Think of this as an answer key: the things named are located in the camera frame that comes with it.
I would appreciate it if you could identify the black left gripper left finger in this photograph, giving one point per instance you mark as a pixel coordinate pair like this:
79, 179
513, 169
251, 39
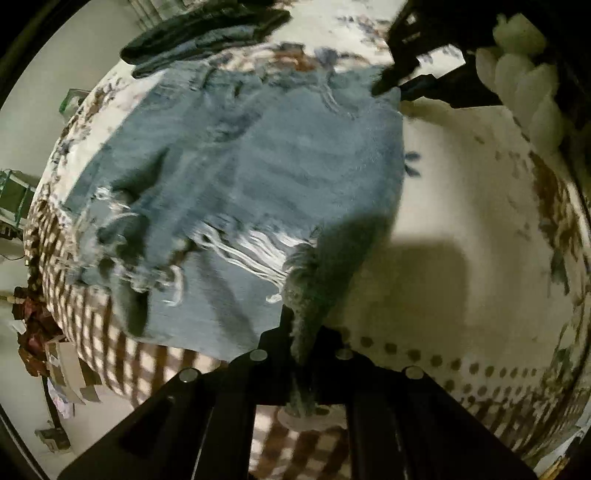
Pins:
196, 426

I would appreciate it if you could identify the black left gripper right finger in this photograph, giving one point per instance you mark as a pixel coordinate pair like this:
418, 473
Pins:
403, 425

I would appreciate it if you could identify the light blue ripped denim shorts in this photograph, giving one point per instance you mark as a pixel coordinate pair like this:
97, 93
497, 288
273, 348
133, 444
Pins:
227, 195

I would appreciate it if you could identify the white gloved right hand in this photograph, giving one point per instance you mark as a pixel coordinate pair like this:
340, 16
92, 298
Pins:
526, 88

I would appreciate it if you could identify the folded dark jeans stack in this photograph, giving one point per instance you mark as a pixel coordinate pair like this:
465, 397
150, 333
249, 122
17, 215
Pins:
205, 31

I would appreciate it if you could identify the green rack with clutter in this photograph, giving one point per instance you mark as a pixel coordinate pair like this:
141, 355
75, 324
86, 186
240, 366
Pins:
15, 202

